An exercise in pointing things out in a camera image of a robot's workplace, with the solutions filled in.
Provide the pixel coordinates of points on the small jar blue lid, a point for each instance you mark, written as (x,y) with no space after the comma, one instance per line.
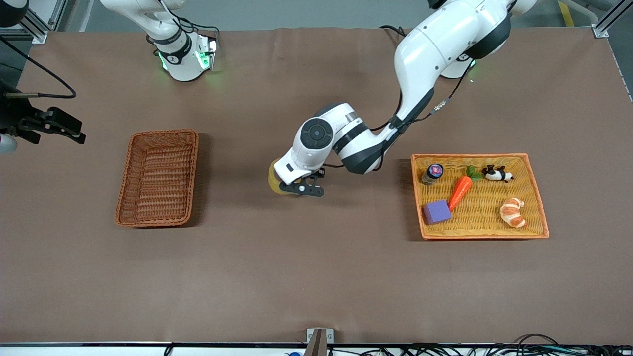
(432,174)

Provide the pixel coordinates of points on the orange toy carrot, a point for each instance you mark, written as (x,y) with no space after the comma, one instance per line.
(460,192)

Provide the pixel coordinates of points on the toy croissant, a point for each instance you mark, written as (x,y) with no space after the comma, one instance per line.
(512,212)

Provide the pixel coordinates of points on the purple foam block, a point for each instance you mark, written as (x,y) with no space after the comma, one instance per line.
(437,212)

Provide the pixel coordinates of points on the brown table cloth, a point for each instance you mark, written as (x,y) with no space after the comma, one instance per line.
(316,257)

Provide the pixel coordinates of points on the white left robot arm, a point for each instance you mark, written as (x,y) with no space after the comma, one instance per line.
(435,44)

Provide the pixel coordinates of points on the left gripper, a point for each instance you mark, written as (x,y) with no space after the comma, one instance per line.
(321,172)

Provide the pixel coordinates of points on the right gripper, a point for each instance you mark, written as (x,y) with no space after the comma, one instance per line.
(18,120)

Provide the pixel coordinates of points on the yellow wicker basket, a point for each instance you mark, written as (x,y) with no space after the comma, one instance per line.
(487,222)

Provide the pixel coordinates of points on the brown wicker basket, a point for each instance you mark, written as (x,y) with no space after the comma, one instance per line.
(158,180)

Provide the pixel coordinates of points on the black white panda toy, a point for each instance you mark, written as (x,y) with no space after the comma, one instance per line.
(497,174)

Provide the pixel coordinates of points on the aluminium frame profile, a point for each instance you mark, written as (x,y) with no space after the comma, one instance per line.
(38,29)
(606,24)

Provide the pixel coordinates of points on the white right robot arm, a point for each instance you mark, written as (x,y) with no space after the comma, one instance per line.
(183,64)

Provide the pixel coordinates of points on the clear yellowish tape roll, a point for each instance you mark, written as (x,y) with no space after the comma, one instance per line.
(274,185)

